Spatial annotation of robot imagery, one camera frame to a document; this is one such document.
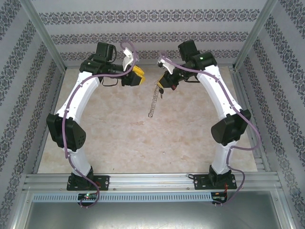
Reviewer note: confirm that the left circuit board with LED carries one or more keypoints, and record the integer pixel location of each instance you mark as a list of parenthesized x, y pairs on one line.
[(88, 196)]

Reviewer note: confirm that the black-headed key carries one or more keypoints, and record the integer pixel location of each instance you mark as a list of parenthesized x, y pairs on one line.
[(162, 91)]

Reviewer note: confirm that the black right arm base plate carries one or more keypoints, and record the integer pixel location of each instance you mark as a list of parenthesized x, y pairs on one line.
[(200, 182)]

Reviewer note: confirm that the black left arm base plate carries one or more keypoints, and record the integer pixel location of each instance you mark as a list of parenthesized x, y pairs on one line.
[(103, 182)]

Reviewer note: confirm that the right circuit board with LED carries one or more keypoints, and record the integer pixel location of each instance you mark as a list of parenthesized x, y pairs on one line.
[(219, 197)]

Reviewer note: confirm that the aluminium mounting rail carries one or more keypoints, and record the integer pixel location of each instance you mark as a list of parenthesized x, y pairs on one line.
[(152, 182)]

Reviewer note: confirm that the aluminium frame post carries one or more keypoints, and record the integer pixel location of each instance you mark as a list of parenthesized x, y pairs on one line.
[(40, 31), (257, 31)]

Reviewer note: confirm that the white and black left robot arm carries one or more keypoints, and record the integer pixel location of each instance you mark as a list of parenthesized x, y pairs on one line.
[(78, 100)]

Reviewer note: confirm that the circuit board with led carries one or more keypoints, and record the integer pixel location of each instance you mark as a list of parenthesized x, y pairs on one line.
[(88, 196), (219, 197)]

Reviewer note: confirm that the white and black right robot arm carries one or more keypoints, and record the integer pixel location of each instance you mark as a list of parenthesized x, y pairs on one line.
[(219, 95)]

